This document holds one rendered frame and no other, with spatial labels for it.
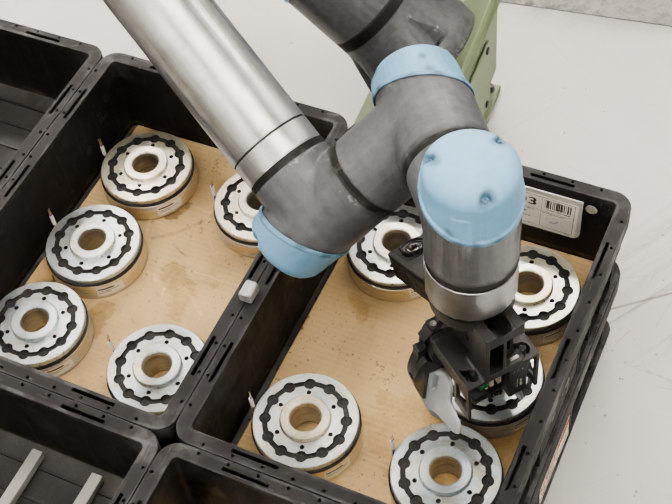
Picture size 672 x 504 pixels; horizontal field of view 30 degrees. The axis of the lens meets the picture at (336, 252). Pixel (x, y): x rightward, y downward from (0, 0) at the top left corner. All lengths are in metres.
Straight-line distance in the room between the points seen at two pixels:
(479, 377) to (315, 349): 0.26
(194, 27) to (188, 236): 0.37
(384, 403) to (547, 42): 0.66
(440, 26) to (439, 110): 0.49
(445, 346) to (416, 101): 0.22
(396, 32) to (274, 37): 0.34
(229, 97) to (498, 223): 0.26
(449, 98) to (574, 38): 0.76
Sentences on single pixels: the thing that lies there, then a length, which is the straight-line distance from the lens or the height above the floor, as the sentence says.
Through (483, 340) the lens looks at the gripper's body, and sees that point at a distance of 1.00.
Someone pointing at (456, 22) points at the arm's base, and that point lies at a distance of 1.45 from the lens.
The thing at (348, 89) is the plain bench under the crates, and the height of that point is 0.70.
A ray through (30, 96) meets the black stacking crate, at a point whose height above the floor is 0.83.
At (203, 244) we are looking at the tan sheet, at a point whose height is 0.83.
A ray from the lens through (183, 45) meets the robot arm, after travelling 1.05.
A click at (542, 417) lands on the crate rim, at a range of 1.10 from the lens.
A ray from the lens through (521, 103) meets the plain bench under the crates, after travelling 1.63.
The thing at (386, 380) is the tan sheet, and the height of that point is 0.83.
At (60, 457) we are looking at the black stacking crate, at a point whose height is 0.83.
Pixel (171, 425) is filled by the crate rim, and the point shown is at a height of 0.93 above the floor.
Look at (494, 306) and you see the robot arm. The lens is 0.99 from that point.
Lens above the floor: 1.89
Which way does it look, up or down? 53 degrees down
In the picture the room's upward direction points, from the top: 8 degrees counter-clockwise
